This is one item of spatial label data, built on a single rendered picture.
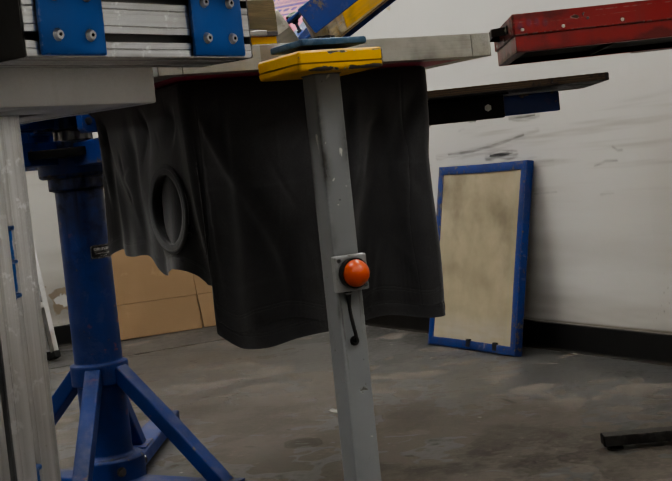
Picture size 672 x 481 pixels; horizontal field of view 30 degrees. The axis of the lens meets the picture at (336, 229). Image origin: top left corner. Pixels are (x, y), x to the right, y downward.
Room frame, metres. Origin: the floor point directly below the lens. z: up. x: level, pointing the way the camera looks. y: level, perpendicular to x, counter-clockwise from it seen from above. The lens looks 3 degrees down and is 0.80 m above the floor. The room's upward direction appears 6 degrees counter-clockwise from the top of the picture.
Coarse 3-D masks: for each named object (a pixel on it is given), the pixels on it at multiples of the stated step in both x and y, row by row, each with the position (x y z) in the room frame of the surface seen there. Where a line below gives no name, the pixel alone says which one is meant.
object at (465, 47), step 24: (264, 48) 1.89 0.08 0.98; (384, 48) 1.99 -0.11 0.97; (408, 48) 2.01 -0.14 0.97; (432, 48) 2.03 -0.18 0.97; (456, 48) 2.05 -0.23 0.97; (480, 48) 2.07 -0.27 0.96; (168, 72) 1.82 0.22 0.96; (192, 72) 1.84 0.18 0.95; (216, 72) 1.85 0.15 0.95; (240, 72) 1.90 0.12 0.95
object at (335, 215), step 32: (288, 64) 1.68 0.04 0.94; (320, 64) 1.67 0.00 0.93; (352, 64) 1.69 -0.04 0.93; (320, 96) 1.71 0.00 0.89; (320, 128) 1.71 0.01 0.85; (320, 160) 1.72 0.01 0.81; (320, 192) 1.73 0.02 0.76; (320, 224) 1.74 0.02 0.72; (352, 224) 1.73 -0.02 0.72; (352, 256) 1.71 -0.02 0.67; (352, 288) 1.71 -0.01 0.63; (352, 352) 1.72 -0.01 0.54; (352, 384) 1.72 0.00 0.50; (352, 416) 1.71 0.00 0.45; (352, 448) 1.71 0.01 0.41; (352, 480) 1.72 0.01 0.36
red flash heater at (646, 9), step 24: (648, 0) 2.94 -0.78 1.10; (504, 24) 3.12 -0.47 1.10; (528, 24) 2.96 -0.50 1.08; (552, 24) 2.95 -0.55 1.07; (576, 24) 2.95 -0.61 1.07; (600, 24) 2.95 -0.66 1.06; (624, 24) 2.95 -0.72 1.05; (648, 24) 2.95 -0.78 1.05; (504, 48) 3.22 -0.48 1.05; (528, 48) 2.96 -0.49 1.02; (552, 48) 2.96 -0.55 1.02; (576, 48) 3.23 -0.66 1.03; (600, 48) 3.20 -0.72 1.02; (624, 48) 3.37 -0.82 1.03; (648, 48) 3.37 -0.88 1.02
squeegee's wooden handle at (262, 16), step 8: (248, 0) 2.50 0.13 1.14; (256, 0) 2.51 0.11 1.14; (264, 0) 2.51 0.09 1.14; (272, 0) 2.52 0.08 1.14; (248, 8) 2.49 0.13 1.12; (256, 8) 2.50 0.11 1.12; (264, 8) 2.51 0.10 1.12; (272, 8) 2.52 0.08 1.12; (256, 16) 2.50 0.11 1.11; (264, 16) 2.51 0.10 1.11; (272, 16) 2.52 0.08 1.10; (256, 24) 2.50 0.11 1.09; (264, 24) 2.51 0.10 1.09; (272, 24) 2.52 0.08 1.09; (272, 32) 2.52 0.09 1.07
